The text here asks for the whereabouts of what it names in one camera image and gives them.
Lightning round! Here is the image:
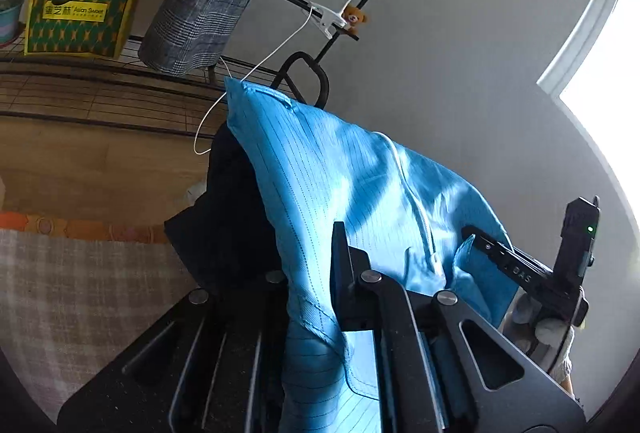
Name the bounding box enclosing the person's right hand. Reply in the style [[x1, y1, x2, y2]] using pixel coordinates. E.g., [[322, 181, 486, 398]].
[[502, 290, 576, 389]]

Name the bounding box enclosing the small brown teddy bear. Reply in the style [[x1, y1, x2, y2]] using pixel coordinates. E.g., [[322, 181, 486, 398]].
[[341, 4, 370, 36]]

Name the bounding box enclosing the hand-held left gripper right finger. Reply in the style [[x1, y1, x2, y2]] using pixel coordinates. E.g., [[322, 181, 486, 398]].
[[331, 221, 587, 433]]

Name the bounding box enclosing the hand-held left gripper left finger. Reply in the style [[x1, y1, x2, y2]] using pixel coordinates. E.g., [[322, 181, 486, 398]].
[[57, 270, 292, 433]]

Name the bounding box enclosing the orange patterned mattress edge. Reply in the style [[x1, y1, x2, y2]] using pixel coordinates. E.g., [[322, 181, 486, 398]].
[[0, 212, 171, 244]]

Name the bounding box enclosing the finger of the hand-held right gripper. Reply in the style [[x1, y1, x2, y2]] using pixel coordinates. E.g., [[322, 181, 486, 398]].
[[460, 225, 556, 295]]

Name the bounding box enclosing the potted plant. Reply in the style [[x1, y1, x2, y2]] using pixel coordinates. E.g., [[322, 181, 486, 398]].
[[0, 0, 25, 46]]

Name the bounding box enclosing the black metal wire rack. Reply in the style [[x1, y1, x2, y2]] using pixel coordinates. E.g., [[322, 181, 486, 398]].
[[0, 0, 463, 136]]

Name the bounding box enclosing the pink plaid blanket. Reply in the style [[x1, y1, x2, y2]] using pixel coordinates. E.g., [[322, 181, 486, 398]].
[[0, 228, 201, 414]]

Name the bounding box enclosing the dark cloth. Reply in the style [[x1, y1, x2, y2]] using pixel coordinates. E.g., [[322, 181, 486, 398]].
[[164, 123, 296, 299]]

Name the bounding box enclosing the white lamp cable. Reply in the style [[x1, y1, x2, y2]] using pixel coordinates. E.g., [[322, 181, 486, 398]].
[[194, 10, 316, 156]]

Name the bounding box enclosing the blue pinstriped garment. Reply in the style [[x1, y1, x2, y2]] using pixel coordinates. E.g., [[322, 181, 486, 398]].
[[224, 78, 521, 433]]

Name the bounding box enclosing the yellow green patterned box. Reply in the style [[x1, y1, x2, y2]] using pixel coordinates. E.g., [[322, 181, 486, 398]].
[[24, 0, 148, 60]]

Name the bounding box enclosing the bright window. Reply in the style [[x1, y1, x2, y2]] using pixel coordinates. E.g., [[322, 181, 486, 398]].
[[537, 0, 640, 199]]

